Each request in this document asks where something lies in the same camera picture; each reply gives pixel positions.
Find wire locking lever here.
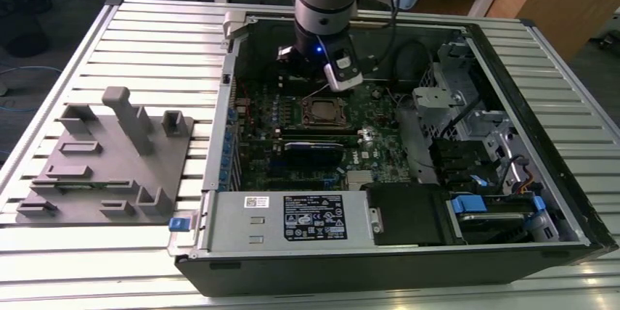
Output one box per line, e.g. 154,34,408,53
302,83,334,101

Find metal socket cover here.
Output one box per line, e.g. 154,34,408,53
300,97,352,128

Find silver green CPU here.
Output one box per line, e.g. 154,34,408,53
310,102,341,122

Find CPU socket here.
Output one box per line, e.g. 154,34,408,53
298,96,356,132

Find perforated metal drive cage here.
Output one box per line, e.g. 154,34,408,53
413,41,485,144

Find black graphics card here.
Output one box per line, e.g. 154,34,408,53
282,142,345,173

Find silver finned heatsink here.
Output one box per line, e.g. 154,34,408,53
345,170,377,184

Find green motherboard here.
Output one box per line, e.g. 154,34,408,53
232,81,422,193

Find grey parts rack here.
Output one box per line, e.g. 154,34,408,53
13,86,196,226

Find blue disk carrier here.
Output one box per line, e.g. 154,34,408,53
448,193,548,244

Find silver power supply unit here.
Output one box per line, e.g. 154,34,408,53
196,190,377,253

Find black office chair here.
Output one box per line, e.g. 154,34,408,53
0,0,54,59

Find green RAM stick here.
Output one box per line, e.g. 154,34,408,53
53,181,106,189

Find black PC case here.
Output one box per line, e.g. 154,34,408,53
166,10,620,298

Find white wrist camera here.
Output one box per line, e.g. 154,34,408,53
322,56,364,92

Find black cable bundle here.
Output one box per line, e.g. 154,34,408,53
390,39,434,86

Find silver metal bracket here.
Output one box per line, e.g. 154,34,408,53
412,86,462,119

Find coloured power wires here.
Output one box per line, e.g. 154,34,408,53
512,175,540,195

